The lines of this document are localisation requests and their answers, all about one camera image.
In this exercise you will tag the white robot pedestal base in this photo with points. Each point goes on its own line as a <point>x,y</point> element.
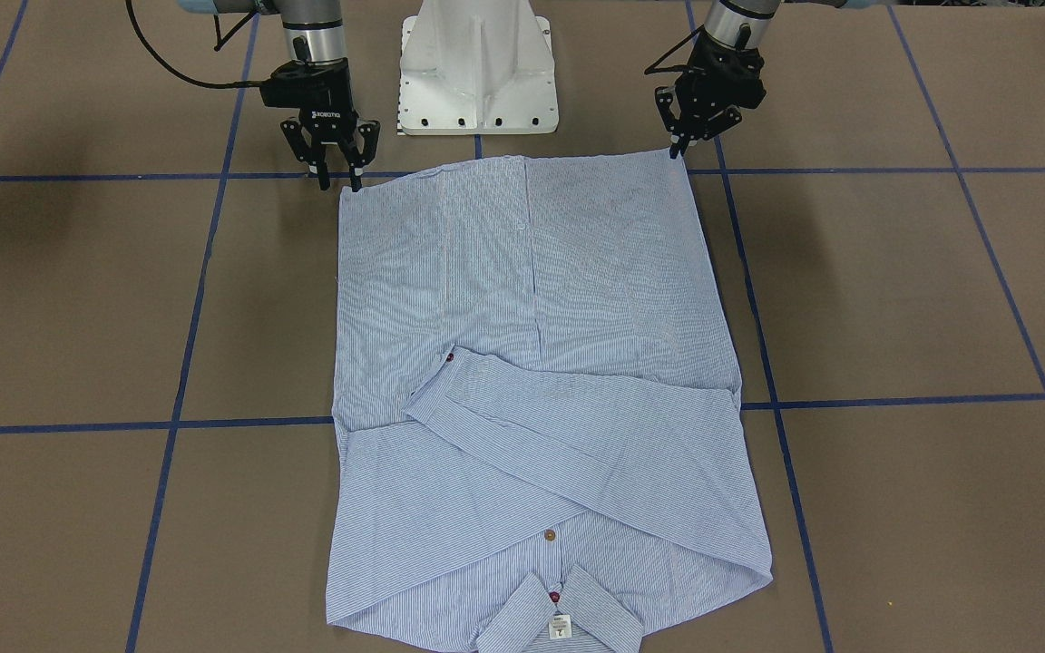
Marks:
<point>477,68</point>

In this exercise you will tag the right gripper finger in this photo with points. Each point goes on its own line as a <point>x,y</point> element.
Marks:
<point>359,149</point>
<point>307,150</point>

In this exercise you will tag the light blue striped shirt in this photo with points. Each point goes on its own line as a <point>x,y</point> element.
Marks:
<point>537,407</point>

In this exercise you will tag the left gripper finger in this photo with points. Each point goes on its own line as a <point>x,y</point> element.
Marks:
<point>664,99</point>
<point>696,128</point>

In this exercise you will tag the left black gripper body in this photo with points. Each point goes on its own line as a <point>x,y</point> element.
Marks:
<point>702,105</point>

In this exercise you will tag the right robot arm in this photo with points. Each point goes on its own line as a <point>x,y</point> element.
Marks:
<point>314,33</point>

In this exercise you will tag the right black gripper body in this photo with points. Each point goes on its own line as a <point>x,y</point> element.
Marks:
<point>324,118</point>

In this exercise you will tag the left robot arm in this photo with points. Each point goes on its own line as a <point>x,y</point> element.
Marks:
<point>738,25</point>

